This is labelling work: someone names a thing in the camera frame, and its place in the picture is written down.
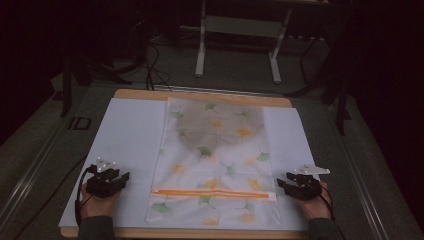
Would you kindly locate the white metal stand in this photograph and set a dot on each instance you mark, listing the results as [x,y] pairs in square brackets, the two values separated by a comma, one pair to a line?
[201,50]

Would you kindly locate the black floor box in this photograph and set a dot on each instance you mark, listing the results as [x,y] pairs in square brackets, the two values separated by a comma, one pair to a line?
[80,123]

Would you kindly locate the white table mat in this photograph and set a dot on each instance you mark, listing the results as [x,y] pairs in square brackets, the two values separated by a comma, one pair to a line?
[133,133]

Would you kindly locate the white leaf-print mesh laundry bag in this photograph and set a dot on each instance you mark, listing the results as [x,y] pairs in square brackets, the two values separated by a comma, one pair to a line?
[216,193]

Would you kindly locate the grey cloth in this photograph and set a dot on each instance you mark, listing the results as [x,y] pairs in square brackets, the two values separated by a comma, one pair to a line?
[220,133]

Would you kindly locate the black metal stand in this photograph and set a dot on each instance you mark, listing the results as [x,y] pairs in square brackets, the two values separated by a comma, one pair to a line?
[66,86]
[341,100]

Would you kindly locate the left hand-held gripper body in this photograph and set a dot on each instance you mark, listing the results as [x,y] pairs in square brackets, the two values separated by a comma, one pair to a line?
[101,185]

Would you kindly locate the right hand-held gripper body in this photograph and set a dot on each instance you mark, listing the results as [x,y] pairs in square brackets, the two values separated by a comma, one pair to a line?
[306,188]

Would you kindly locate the silver floor rail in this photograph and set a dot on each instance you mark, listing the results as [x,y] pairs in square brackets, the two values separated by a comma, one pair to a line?
[360,180]
[30,181]

